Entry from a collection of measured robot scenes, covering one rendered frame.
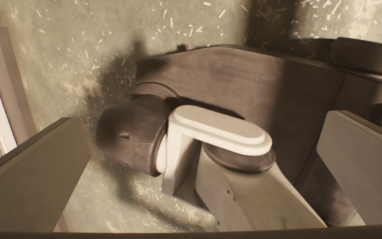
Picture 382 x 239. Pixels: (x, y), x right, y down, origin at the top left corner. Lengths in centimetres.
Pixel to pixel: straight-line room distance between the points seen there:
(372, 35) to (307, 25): 15
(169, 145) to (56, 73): 84
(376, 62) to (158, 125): 42
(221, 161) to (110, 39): 66
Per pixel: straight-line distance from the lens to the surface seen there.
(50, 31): 114
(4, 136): 161
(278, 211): 34
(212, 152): 39
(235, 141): 38
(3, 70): 143
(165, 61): 56
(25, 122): 147
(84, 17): 97
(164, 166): 45
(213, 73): 51
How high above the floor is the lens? 65
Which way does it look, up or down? 58 degrees down
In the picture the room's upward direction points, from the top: 133 degrees counter-clockwise
